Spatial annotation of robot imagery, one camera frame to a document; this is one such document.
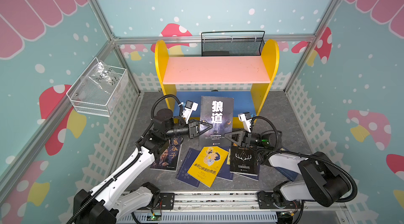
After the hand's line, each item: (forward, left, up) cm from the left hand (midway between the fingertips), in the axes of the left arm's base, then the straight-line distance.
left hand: (211, 130), depth 64 cm
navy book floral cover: (-7, -9, -32) cm, 34 cm away
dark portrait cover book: (-1, +23, -30) cm, 38 cm away
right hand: (-2, -6, -4) cm, 8 cm away
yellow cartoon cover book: (-4, +1, -28) cm, 28 cm away
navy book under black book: (-10, -24, -30) cm, 40 cm away
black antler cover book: (-2, -19, -28) cm, 34 cm away
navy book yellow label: (-10, +14, -30) cm, 34 cm away
